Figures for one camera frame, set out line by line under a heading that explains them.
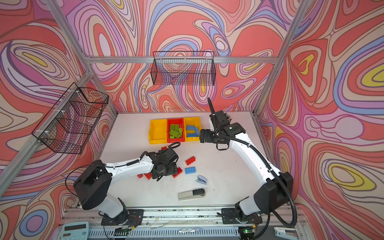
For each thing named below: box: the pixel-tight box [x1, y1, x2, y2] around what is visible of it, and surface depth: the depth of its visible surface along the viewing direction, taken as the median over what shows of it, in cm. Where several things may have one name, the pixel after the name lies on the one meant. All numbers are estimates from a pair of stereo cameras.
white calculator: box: [60, 221, 89, 240], surface depth 69 cm
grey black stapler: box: [178, 188, 206, 201], surface depth 80 cm
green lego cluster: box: [169, 124, 183, 139], surface depth 105 cm
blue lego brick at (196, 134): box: [186, 130, 200, 138], surface depth 106 cm
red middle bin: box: [166, 118, 185, 143], surface depth 106 cm
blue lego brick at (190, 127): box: [186, 125, 196, 130], surface depth 110 cm
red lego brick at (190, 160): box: [185, 156, 196, 166], surface depth 94 cm
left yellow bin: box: [148, 118, 168, 145], surface depth 107 cm
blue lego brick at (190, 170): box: [185, 166, 196, 175], surface depth 90 cm
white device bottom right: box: [273, 227, 300, 240], surface depth 69 cm
